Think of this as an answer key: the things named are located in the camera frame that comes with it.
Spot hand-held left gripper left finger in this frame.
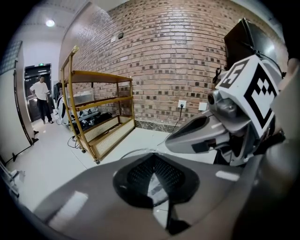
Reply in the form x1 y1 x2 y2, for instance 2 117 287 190
112 152 156 210

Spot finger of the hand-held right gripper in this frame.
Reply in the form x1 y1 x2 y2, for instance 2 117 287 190
165 128 230 155
172 114 226 139

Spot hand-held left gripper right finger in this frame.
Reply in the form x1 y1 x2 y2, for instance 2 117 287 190
153 153 200 204

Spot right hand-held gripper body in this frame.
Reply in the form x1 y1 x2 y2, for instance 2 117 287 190
207 54 281 166

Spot clear plastic bag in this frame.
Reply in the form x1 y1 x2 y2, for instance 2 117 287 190
120 147 171 208

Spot person's right hand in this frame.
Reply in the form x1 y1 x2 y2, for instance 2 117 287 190
271 57 300 110

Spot black flat monitor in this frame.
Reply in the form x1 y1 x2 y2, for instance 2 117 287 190
223 17 289 71

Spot black items in cart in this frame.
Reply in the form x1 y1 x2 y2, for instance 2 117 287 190
74 112 119 135

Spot white box on cart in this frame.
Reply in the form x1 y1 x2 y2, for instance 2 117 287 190
74 91 95 98

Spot white and black robot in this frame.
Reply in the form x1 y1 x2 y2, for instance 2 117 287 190
52 81 71 126

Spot wooden rattan shelf cart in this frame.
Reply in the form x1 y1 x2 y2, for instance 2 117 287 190
60 45 136 165

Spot white curved floor stand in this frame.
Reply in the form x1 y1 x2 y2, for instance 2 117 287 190
0 159 26 197

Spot black glass door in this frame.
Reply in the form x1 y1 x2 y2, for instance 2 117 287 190
24 62 53 123

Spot black power cable with plug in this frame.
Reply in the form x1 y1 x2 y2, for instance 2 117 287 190
156 104 185 146

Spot black tangled floor cables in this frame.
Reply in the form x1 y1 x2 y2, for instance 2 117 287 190
67 135 82 150

